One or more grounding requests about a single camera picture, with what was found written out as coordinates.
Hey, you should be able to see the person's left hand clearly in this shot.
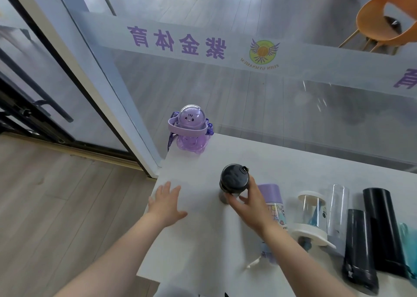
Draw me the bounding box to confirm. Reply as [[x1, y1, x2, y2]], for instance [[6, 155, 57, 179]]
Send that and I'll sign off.
[[147, 181, 188, 229]]

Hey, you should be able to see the person's right hand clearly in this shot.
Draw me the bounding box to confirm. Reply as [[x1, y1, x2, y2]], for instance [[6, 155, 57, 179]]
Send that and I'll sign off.
[[225, 175, 278, 239]]

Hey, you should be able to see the purple-lid printed white bottle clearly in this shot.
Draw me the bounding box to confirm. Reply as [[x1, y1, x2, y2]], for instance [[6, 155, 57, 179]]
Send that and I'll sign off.
[[246, 184, 289, 269]]

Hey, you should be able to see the dark grey flip-top bottle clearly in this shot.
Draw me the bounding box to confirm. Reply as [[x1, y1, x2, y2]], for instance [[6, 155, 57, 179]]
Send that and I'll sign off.
[[218, 164, 251, 204]]

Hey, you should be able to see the clear cup with cream lid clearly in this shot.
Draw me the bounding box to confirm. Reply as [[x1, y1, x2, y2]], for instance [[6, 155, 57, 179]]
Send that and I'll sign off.
[[288, 190, 337, 252]]

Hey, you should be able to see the clear bottle with grey cap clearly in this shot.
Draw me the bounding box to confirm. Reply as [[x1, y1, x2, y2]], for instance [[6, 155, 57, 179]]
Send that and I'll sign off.
[[325, 184, 350, 257]]

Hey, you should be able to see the purple bear-shaped kids bottle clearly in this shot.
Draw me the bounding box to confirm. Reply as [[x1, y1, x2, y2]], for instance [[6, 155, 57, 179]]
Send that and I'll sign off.
[[167, 104, 215, 156]]

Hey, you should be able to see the black bottle with strap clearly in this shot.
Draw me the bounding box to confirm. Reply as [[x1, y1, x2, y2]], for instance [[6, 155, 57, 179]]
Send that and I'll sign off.
[[341, 208, 380, 295]]

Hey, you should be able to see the tall black thermos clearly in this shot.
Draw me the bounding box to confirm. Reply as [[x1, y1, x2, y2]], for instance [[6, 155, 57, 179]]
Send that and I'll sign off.
[[362, 187, 410, 278]]

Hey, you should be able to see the teal plastic bottle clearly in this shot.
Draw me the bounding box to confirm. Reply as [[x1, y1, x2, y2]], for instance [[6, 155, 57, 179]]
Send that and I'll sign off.
[[399, 221, 417, 281]]

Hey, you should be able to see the person's left forearm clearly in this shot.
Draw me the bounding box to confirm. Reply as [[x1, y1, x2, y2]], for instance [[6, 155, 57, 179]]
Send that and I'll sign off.
[[53, 214, 176, 297]]

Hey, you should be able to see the person's right forearm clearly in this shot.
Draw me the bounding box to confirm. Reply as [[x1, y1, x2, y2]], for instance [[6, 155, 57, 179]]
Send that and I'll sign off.
[[260, 225, 359, 297]]

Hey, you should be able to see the white table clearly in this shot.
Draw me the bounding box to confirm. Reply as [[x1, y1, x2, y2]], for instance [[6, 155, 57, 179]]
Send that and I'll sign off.
[[136, 132, 417, 297]]

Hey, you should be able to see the frosted band with purple print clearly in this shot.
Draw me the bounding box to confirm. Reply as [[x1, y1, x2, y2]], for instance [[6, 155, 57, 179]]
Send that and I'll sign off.
[[70, 11, 417, 97]]

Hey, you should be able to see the orange chair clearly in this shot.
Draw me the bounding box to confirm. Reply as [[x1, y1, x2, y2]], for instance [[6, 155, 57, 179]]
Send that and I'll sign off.
[[338, 0, 417, 56]]

